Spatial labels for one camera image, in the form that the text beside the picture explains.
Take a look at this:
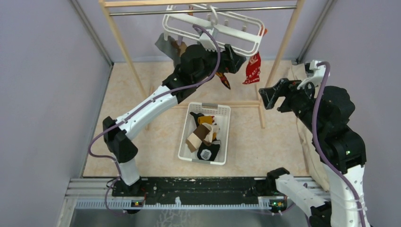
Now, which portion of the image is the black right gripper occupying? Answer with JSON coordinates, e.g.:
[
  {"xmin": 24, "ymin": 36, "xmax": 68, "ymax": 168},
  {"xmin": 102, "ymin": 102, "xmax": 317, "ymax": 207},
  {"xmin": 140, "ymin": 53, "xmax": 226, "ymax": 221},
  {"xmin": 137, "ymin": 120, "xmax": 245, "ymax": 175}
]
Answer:
[{"xmin": 258, "ymin": 75, "xmax": 323, "ymax": 133}]

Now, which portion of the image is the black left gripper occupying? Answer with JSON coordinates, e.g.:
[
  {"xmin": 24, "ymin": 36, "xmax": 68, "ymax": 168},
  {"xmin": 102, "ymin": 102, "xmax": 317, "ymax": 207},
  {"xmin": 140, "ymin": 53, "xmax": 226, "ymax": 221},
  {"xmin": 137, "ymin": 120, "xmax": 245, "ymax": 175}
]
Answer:
[{"xmin": 193, "ymin": 42, "xmax": 245, "ymax": 84}]

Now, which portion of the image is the mustard striped sock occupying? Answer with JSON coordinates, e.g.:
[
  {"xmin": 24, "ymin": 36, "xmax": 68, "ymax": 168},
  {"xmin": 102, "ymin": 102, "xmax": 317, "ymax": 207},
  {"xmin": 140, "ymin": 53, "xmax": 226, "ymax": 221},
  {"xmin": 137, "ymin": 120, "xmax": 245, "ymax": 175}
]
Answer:
[{"xmin": 197, "ymin": 115, "xmax": 219, "ymax": 142}]

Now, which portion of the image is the beige brown sock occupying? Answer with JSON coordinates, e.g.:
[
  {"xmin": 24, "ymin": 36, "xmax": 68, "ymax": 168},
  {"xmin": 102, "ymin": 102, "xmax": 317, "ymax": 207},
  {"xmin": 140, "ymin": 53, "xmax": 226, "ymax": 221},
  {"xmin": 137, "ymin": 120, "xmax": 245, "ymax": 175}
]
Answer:
[{"xmin": 185, "ymin": 125, "xmax": 212, "ymax": 153}]

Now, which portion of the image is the black blue sock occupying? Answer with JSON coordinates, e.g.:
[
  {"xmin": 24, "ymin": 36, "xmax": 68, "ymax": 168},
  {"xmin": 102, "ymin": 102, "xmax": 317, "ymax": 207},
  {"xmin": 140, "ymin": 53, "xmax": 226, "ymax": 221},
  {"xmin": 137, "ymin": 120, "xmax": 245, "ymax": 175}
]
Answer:
[{"xmin": 190, "ymin": 112, "xmax": 221, "ymax": 161}]

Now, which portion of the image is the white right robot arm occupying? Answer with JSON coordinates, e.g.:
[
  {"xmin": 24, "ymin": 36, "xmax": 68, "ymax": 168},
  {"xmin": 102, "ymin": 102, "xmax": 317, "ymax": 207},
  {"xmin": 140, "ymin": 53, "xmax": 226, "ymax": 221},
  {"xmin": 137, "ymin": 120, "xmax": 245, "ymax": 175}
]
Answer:
[{"xmin": 259, "ymin": 79, "xmax": 369, "ymax": 227}]

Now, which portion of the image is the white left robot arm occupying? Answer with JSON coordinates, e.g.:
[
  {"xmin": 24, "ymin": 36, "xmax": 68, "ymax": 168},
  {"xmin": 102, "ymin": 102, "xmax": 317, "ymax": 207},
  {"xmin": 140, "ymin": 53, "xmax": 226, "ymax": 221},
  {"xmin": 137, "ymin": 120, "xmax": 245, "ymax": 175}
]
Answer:
[{"xmin": 103, "ymin": 44, "xmax": 246, "ymax": 196}]

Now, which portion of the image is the red white patterned sock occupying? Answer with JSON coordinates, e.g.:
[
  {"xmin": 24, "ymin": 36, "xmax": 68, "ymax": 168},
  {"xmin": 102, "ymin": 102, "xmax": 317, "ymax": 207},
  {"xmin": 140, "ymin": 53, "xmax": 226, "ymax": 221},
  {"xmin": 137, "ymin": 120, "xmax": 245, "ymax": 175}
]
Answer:
[{"xmin": 242, "ymin": 52, "xmax": 262, "ymax": 85}]

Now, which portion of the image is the argyle red yellow sock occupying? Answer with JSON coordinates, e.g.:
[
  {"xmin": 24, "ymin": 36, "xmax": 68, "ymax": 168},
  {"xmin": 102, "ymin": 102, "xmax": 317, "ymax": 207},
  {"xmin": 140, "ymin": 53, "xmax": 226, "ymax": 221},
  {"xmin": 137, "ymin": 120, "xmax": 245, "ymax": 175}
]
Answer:
[{"xmin": 216, "ymin": 72, "xmax": 231, "ymax": 89}]

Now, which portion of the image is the beige cloth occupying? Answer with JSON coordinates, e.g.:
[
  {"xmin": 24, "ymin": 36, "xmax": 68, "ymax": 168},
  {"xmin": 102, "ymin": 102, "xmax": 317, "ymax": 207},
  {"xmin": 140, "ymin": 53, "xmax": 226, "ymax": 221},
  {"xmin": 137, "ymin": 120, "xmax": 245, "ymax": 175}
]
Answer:
[{"xmin": 288, "ymin": 63, "xmax": 330, "ymax": 192}]

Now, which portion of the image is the white plastic basket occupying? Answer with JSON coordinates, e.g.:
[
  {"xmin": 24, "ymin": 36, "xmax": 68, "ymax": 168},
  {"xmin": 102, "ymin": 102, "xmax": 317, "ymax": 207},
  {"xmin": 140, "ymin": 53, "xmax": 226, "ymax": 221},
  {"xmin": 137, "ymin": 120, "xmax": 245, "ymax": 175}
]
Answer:
[{"xmin": 178, "ymin": 102, "xmax": 231, "ymax": 166}]

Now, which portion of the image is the tan brown sock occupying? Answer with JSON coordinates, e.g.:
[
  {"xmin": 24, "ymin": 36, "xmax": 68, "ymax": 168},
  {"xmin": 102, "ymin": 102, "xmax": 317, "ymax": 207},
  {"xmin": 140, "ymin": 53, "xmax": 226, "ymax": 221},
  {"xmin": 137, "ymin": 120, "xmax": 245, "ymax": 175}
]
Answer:
[{"xmin": 168, "ymin": 36, "xmax": 187, "ymax": 67}]

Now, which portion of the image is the grey sock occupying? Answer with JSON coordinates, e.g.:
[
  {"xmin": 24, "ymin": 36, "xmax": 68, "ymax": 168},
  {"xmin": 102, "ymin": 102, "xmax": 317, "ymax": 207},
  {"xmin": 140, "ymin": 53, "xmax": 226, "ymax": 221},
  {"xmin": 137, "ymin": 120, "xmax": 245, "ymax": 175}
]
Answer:
[{"xmin": 155, "ymin": 33, "xmax": 180, "ymax": 67}]

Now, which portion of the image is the metal hanging rod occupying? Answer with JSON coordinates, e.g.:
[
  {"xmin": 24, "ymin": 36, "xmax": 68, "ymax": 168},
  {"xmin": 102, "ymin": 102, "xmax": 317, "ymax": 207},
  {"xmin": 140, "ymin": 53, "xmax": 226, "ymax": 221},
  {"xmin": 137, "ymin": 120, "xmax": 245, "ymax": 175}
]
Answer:
[{"xmin": 109, "ymin": 6, "xmax": 297, "ymax": 17}]

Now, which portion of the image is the white clip hanger frame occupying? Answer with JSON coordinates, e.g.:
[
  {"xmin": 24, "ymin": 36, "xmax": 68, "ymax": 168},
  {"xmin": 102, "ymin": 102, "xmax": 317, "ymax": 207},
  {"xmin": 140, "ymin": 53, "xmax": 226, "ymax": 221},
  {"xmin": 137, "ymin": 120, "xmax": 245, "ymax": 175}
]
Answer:
[{"xmin": 162, "ymin": 4, "xmax": 268, "ymax": 57}]

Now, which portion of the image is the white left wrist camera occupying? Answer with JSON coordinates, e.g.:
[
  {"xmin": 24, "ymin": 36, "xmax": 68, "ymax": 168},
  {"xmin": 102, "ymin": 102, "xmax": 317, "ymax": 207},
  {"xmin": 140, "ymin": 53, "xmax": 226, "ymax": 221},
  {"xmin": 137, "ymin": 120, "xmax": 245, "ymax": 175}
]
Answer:
[{"xmin": 199, "ymin": 29, "xmax": 221, "ymax": 52}]

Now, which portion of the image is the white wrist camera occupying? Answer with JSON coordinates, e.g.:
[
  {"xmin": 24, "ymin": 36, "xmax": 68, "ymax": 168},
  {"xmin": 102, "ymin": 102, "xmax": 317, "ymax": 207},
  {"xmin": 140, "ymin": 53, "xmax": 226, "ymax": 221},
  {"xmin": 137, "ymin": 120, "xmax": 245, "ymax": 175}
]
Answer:
[
  {"xmin": 297, "ymin": 60, "xmax": 330, "ymax": 90},
  {"xmin": 199, "ymin": 29, "xmax": 221, "ymax": 52}
]

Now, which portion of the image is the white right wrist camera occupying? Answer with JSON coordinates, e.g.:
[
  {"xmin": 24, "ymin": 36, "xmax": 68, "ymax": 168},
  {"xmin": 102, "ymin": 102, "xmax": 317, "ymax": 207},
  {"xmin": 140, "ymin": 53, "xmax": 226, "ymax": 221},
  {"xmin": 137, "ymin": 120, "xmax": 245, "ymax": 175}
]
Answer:
[{"xmin": 297, "ymin": 60, "xmax": 330, "ymax": 90}]

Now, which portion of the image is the wooden rack frame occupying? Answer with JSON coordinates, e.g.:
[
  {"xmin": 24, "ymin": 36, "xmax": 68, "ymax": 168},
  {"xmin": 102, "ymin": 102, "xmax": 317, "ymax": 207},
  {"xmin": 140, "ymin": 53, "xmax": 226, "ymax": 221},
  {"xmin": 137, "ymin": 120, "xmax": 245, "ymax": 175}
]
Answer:
[{"xmin": 98, "ymin": 0, "xmax": 306, "ymax": 131}]

